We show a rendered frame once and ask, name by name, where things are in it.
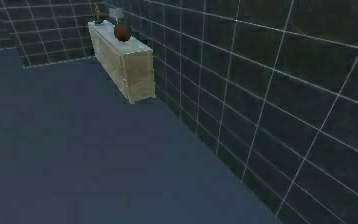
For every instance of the grey table lamp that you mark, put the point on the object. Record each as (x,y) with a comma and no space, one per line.
(116,13)

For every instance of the orange figurine on blue base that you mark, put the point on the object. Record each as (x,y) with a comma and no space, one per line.
(97,15)

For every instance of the brown ball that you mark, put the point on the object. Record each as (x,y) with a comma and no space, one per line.
(122,32)

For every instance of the beige chest of drawers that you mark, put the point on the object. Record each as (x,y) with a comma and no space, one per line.
(133,71)

